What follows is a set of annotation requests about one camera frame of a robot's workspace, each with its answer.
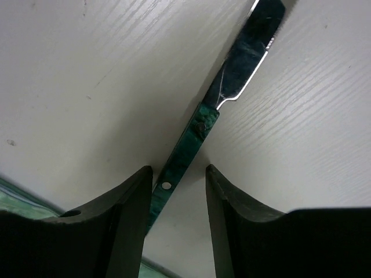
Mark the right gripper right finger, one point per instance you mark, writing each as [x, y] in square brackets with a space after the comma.
[251, 239]

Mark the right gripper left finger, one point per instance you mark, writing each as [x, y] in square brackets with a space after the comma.
[101, 238]

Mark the green patterned cloth placemat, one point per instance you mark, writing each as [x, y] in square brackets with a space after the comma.
[23, 203]

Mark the knife with green handle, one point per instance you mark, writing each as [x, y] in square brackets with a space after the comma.
[245, 56]

